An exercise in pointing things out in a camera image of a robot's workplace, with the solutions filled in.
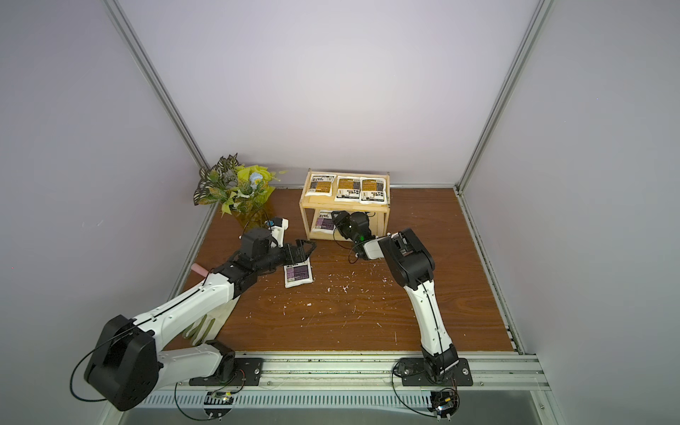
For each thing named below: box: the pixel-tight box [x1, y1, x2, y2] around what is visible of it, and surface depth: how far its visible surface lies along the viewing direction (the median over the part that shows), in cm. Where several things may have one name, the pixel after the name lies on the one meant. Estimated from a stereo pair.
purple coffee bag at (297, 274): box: [283, 256, 314, 289], surface depth 94 cm
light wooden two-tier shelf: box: [299, 168, 391, 242], surface depth 91 cm
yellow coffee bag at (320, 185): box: [304, 173, 337, 197], surface depth 92 cm
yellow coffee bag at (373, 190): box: [359, 177, 387, 205], surface depth 90 cm
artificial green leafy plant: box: [193, 152, 289, 218], surface depth 94 cm
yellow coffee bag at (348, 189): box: [334, 175, 362, 202], surface depth 92 cm
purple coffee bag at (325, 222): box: [311, 209, 336, 235], surface depth 106 cm
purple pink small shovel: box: [191, 262, 209, 278], surface depth 94 cm
